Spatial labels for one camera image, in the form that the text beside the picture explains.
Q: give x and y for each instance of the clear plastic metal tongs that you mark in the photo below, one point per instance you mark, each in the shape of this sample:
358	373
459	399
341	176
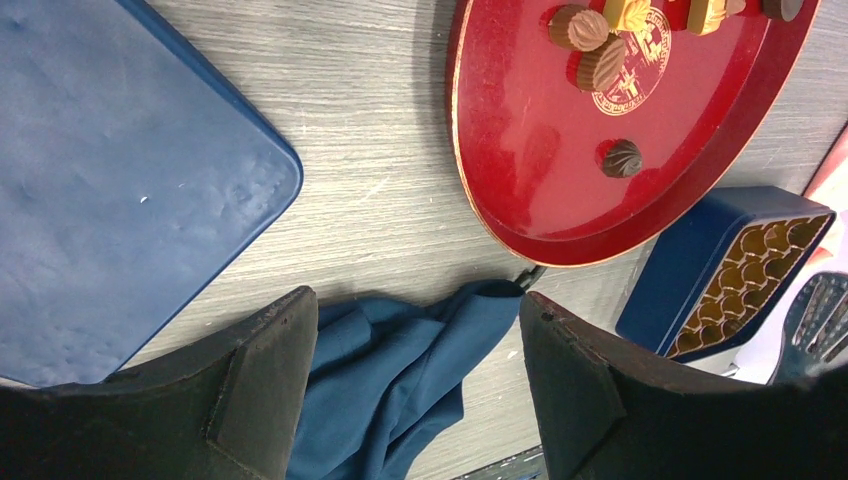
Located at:
814	334

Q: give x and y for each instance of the dark oval chocolate piece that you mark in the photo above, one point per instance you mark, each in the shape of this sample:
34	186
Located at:
621	159

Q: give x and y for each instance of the brown ridged chocolate piece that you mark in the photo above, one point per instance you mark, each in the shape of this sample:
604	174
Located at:
578	28
599	68

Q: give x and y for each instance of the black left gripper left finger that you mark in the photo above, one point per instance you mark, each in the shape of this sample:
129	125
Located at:
223	407

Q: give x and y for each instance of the blue tin lid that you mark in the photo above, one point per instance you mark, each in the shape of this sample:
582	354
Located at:
132	173

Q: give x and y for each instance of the dark blue cloth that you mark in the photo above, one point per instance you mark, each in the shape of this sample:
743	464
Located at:
386	378

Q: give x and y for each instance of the salmon pink cloth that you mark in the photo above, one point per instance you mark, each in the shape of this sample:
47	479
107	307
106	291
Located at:
828	187

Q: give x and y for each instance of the blue chocolate tin box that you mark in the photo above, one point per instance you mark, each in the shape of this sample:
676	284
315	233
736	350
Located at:
713	277

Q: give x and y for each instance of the yellow square chocolate piece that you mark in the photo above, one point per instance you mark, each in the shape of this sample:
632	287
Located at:
627	15

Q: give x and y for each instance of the red round tray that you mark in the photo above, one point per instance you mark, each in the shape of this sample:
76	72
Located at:
528	142

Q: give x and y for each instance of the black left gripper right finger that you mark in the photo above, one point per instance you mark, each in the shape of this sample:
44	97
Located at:
608	409

